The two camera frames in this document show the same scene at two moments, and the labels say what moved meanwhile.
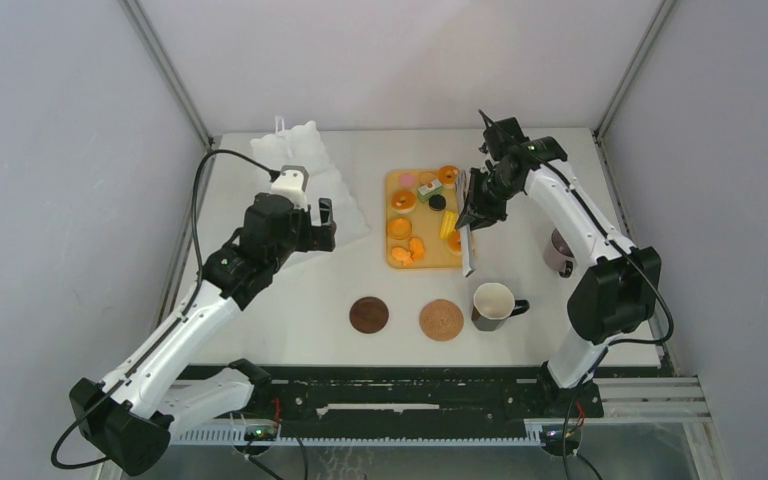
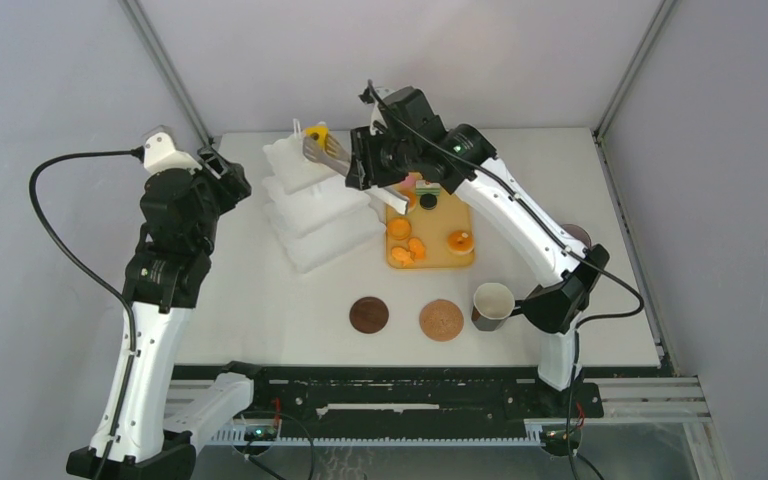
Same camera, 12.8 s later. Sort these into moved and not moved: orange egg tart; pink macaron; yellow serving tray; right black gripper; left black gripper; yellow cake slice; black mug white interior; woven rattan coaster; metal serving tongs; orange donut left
Moved: metal serving tongs; left black gripper; yellow cake slice; right black gripper
Not moved: woven rattan coaster; pink macaron; orange egg tart; black mug white interior; yellow serving tray; orange donut left
